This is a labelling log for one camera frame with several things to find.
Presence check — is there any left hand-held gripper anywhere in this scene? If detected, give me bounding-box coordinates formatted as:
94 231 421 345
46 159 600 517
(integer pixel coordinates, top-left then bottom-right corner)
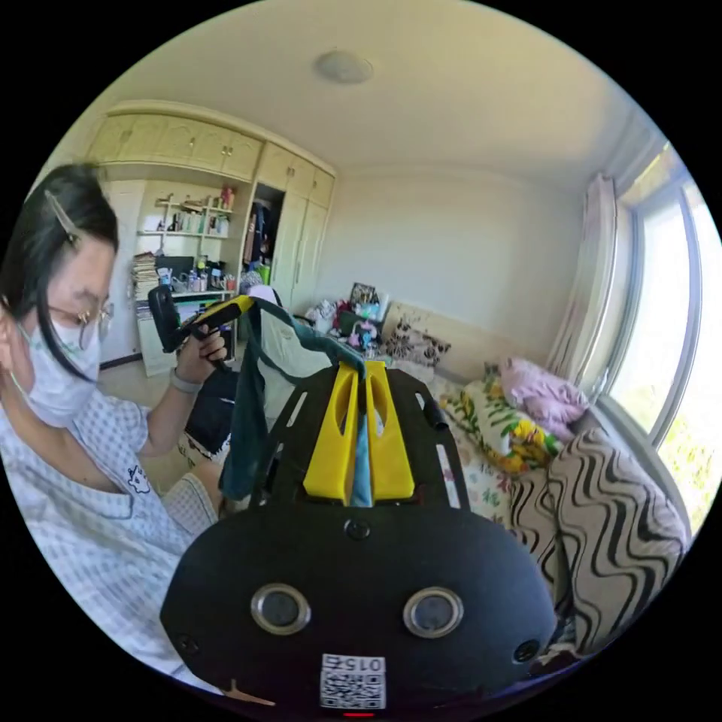
179 294 256 375

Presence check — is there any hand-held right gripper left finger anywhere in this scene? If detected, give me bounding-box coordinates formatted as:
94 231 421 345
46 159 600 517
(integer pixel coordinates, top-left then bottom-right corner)
302 363 362 505

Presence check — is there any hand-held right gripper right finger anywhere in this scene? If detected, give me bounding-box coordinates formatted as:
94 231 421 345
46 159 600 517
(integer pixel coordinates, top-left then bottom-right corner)
364 359 418 503

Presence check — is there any white t-shirt with teal trim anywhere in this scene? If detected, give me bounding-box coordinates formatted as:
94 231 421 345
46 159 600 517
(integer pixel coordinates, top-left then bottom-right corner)
218 295 386 508

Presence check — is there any person's left forearm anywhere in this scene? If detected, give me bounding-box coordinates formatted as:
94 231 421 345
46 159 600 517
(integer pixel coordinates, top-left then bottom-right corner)
139 366 205 459

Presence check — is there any person's left hand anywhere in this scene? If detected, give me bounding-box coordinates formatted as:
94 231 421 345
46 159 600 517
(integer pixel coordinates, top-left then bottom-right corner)
181 331 230 378

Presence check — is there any desk shelf with bottles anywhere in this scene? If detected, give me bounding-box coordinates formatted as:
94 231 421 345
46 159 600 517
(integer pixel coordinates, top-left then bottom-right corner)
131 184 239 376

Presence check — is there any cream wardrobe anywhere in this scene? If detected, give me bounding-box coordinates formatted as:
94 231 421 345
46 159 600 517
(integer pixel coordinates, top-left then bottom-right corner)
84 100 338 318

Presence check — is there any cushion with black flower print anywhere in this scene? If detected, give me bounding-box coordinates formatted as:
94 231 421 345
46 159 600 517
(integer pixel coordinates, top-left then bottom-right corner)
383 317 454 369

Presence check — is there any bed with floral sheet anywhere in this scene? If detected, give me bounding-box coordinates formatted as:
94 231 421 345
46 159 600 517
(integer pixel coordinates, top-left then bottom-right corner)
383 299 568 534

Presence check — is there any yellow floral quilt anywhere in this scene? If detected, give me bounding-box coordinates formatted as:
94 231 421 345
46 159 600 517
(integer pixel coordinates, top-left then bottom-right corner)
439 375 565 479

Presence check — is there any heap of toys and clothes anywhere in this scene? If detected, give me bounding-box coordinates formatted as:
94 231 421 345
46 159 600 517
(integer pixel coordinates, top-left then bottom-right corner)
304 281 391 357

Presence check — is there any pink blanket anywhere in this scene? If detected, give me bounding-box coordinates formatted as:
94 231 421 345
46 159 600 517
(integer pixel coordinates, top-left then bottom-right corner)
499 356 591 425

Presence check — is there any person's body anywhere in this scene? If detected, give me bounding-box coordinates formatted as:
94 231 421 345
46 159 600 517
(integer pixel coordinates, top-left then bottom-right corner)
0 163 226 693

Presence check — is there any wavy striped blanket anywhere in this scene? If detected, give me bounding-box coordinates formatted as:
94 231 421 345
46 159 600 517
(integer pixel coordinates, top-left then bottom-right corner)
510 427 693 657

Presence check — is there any pale curtain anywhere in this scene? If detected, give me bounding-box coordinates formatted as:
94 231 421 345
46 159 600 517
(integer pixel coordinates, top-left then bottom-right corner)
545 173 620 391

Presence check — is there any round ceiling lamp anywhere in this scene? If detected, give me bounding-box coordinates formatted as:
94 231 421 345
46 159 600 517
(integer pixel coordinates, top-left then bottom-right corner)
314 49 375 86

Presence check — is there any window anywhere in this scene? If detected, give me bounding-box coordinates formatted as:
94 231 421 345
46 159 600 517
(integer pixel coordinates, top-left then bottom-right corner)
608 141 722 500

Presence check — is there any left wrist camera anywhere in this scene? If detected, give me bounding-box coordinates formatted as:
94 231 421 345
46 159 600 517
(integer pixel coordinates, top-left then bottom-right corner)
147 286 184 354

